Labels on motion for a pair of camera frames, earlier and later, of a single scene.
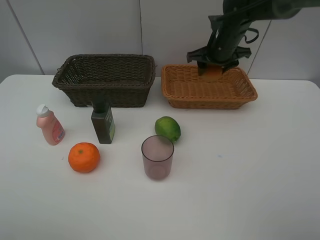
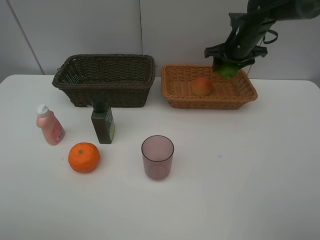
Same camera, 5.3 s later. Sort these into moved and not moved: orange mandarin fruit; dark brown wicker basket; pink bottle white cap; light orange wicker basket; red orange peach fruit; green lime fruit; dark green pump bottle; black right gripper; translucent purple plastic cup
Moved: black right gripper; red orange peach fruit; green lime fruit
Not moved: pink bottle white cap; translucent purple plastic cup; light orange wicker basket; dark green pump bottle; orange mandarin fruit; dark brown wicker basket
